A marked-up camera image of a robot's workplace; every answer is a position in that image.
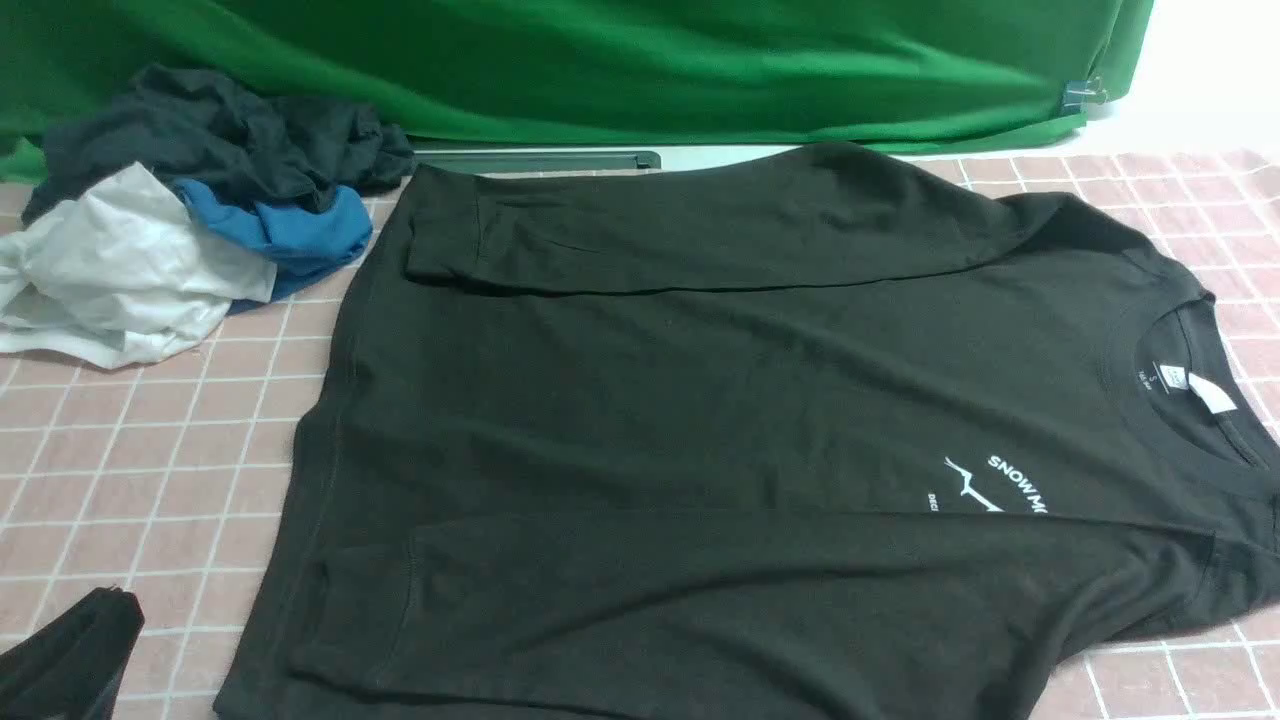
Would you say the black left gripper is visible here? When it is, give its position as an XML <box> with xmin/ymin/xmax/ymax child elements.
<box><xmin>1</xmin><ymin>587</ymin><xmax>145</xmax><ymax>719</ymax></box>

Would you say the dark gray long-sleeved shirt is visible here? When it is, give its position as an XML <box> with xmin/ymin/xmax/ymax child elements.
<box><xmin>212</xmin><ymin>143</ymin><xmax>1277</xmax><ymax>719</ymax></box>

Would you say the crumpled white garment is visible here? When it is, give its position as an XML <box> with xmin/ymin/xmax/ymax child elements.
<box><xmin>1</xmin><ymin>164</ymin><xmax>276</xmax><ymax>369</ymax></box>

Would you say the crumpled blue garment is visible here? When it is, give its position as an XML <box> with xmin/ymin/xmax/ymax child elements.
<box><xmin>175</xmin><ymin>178</ymin><xmax>372</xmax><ymax>313</ymax></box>

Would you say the crumpled black garment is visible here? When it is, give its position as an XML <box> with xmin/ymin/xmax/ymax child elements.
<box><xmin>20</xmin><ymin>65</ymin><xmax>415</xmax><ymax>225</ymax></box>

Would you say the green backdrop cloth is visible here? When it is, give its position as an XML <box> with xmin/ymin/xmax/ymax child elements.
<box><xmin>1</xmin><ymin>1</ymin><xmax>1153</xmax><ymax>182</ymax></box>

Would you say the blue binder clip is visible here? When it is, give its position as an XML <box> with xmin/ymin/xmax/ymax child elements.
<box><xmin>1059</xmin><ymin>76</ymin><xmax>1110</xmax><ymax>117</ymax></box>

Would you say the dark green metal rail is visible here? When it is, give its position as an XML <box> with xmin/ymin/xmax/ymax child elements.
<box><xmin>413</xmin><ymin>150</ymin><xmax>662</xmax><ymax>174</ymax></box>

